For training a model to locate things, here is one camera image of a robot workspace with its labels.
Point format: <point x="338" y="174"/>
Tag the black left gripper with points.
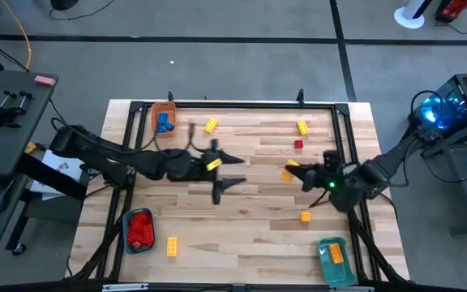
<point x="195" y="167"/>

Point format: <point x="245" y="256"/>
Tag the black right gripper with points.
<point x="341" y="186"/>

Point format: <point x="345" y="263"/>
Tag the small red toy brick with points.
<point x="298" y="144"/>

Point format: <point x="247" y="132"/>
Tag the small yellow toy brick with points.
<point x="305" y="216"/>

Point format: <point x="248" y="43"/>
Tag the blue toy brick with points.
<point x="169" y="126"/>
<point x="162" y="118"/>
<point x="160" y="130"/>

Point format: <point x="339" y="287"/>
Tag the teal plastic bin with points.
<point x="339" y="273"/>

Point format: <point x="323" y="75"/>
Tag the slate blue plastic bin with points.
<point x="125" y="231"/>

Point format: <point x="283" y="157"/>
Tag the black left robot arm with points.
<point x="116" y="156"/>

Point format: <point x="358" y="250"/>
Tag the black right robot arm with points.
<point x="395" y="156"/>

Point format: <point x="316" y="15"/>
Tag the yellow tape tag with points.
<point x="214" y="164"/>

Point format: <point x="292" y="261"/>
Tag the orange plastic bin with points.
<point x="153" y="117"/>

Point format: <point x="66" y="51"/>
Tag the black metal side stand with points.
<point x="460" y="182"/>

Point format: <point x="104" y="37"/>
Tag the white paper sheet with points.
<point x="61" y="164"/>

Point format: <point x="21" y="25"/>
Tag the black desk support beam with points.
<point x="51" y="176"/>

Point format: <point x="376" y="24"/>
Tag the white round fan base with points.
<point x="410" y="16"/>

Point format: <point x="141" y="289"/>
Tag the small yellow black object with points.
<point x="31" y="147"/>

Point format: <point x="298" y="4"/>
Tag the pink sponge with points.
<point x="45" y="80"/>

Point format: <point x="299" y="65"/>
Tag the red black case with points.
<point x="452" y="9"/>

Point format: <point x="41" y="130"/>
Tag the black desk caster wheel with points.
<point x="18" y="248"/>

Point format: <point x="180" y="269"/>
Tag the black desk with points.
<point x="6" y="142"/>

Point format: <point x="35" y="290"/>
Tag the black round floor base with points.
<point x="63" y="3"/>

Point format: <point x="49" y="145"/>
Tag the black aluminium rig frame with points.
<point x="233" y="105"/>

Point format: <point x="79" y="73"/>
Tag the silver aluminium bracket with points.
<point x="351" y="288"/>
<point x="125" y="287"/>

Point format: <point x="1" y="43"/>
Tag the black clamp mount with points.
<point x="8" y="109"/>

